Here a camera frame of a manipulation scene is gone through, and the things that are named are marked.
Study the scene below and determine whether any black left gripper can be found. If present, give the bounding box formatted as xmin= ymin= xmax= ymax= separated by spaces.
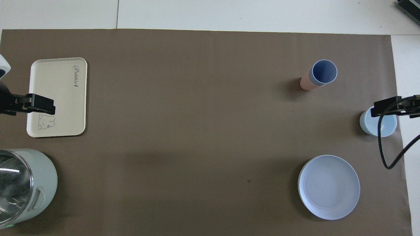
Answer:
xmin=0 ymin=80 xmax=55 ymax=116

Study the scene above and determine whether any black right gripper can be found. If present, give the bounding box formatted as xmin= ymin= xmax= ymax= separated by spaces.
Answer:
xmin=371 ymin=94 xmax=420 ymax=119

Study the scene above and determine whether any blue ribbed cup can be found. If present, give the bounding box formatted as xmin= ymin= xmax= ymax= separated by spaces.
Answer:
xmin=309 ymin=59 xmax=338 ymax=86

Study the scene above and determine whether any pink cup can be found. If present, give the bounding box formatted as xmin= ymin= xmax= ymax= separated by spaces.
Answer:
xmin=300 ymin=68 xmax=325 ymax=91

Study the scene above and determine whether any cream rabbit print tray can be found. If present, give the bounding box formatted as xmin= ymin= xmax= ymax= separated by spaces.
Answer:
xmin=26 ymin=57 xmax=88 ymax=138

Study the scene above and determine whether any light blue bowl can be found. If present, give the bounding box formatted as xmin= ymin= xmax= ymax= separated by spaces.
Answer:
xmin=359 ymin=107 xmax=397 ymax=137

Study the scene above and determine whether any green electric cooking pot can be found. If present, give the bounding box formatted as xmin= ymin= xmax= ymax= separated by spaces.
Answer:
xmin=0 ymin=148 xmax=58 ymax=229

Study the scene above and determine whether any pale blue plate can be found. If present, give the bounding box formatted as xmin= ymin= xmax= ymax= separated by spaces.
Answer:
xmin=298 ymin=155 xmax=361 ymax=220

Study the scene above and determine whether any grey ribbed device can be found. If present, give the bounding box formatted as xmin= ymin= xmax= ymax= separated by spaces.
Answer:
xmin=395 ymin=0 xmax=420 ymax=25

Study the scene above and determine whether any brown paper table mat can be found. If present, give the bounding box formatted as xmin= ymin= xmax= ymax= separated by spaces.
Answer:
xmin=0 ymin=29 xmax=413 ymax=236

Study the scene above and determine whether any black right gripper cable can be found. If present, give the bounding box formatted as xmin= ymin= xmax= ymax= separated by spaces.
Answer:
xmin=377 ymin=97 xmax=420 ymax=170

